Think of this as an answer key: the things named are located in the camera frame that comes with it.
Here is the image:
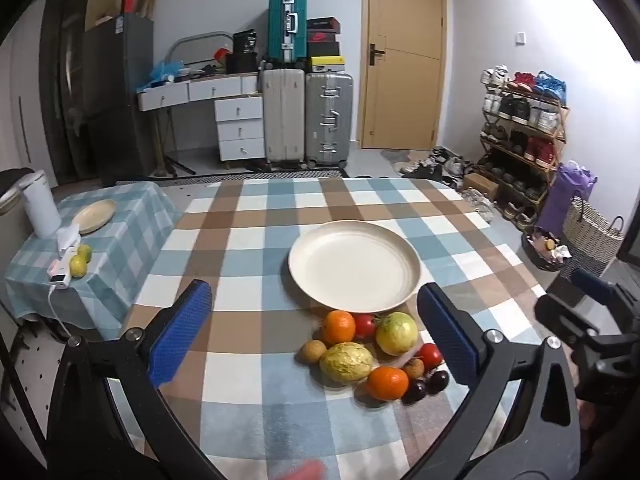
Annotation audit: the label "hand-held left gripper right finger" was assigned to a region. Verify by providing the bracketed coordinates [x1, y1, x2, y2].
[405, 282, 583, 480]

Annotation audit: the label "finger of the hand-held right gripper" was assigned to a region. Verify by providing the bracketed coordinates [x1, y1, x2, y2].
[571, 268, 621, 303]
[535, 292, 601, 347]

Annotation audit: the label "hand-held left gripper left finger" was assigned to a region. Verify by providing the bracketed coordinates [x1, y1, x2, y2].
[47, 280, 226, 480]

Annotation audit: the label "yellow-green guava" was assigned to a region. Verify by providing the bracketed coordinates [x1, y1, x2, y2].
[375, 312, 419, 357]

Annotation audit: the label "orange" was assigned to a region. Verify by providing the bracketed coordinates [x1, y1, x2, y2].
[321, 310, 357, 345]
[366, 366, 410, 402]

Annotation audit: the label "wrinkled yellow passion fruit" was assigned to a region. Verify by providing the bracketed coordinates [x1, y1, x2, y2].
[319, 342, 375, 386]

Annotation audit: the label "large cream plate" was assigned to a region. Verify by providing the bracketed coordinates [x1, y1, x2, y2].
[288, 220, 422, 312]

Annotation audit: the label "wicker basket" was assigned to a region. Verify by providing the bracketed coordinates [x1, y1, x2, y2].
[562, 195, 626, 279]

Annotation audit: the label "black basket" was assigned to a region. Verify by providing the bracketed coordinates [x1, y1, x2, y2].
[521, 225, 574, 272]

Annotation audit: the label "teal checked side table cloth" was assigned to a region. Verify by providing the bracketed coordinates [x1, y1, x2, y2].
[4, 181, 183, 341]

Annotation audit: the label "purple bag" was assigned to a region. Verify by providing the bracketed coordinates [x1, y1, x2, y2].
[537, 160, 598, 239]

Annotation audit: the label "brown blue checked tablecloth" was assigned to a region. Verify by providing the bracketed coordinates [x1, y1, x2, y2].
[107, 177, 551, 480]

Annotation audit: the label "white pink charger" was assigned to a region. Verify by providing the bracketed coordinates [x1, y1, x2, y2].
[46, 260, 71, 292]

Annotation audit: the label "small brown longan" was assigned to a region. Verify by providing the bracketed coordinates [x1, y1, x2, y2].
[300, 340, 328, 364]

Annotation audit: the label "small cream plate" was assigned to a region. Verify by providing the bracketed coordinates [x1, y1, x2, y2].
[72, 199, 117, 235]

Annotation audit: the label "white handheld device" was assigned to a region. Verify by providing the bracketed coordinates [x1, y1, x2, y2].
[56, 225, 82, 261]

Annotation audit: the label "small cardboard box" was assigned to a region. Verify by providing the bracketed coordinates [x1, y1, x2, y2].
[462, 172, 500, 202]

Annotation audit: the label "wooden shoe rack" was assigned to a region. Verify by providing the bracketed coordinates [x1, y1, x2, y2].
[479, 67, 572, 226]

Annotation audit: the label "pile of floor shoes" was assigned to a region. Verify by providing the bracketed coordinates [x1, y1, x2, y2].
[394, 146, 482, 190]

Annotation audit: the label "white jug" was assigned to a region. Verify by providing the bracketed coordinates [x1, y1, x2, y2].
[20, 170, 63, 240]

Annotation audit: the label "rows of shoes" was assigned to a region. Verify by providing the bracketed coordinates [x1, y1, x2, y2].
[480, 65, 568, 221]

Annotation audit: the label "red blurred object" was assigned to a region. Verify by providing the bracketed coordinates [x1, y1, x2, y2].
[272, 460, 328, 480]

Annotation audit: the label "white drawer cabinet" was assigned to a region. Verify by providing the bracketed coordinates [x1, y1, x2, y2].
[214, 95, 266, 162]

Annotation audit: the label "wooden door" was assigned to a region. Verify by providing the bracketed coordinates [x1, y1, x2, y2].
[361, 0, 447, 151]

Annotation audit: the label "white desk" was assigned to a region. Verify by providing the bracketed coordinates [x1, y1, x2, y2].
[137, 71, 266, 163]

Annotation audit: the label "grey refrigerator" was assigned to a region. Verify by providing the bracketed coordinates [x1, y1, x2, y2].
[82, 12, 156, 183]

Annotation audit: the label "beige suitcase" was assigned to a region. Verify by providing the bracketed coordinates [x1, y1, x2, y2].
[261, 67, 307, 169]

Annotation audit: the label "silver suitcase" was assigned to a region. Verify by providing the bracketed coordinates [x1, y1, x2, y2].
[305, 71, 355, 169]

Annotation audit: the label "blue plastic bag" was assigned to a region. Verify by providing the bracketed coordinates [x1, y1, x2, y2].
[149, 59, 189, 84]

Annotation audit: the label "dark tall cabinet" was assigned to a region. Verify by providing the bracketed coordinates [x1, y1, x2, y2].
[39, 0, 126, 186]

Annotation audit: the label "black box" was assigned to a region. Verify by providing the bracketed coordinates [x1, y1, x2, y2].
[225, 52, 261, 75]

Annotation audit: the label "black yellow shoebox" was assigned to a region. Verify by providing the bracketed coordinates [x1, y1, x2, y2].
[306, 56, 346, 74]

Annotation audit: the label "plain black shoebox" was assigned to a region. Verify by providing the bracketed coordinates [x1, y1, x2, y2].
[306, 41, 342, 59]

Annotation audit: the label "teal suitcase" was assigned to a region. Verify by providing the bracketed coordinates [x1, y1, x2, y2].
[267, 0, 309, 65]

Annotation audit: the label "white cable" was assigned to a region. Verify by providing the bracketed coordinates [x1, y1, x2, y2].
[47, 287, 76, 342]

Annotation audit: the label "grey arched frame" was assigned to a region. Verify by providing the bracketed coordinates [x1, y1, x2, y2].
[165, 31, 235, 80]

